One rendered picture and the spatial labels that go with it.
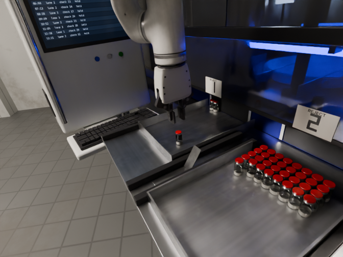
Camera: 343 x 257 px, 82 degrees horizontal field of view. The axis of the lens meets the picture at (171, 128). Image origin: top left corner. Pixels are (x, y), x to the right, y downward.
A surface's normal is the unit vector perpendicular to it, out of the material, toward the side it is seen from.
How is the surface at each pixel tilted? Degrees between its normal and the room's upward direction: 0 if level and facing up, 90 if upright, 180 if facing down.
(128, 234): 0
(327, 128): 90
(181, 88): 94
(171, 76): 90
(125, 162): 0
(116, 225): 0
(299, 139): 90
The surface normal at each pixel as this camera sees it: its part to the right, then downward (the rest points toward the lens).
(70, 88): 0.60, 0.36
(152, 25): -0.63, 0.44
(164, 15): -0.04, 0.52
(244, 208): -0.09, -0.86
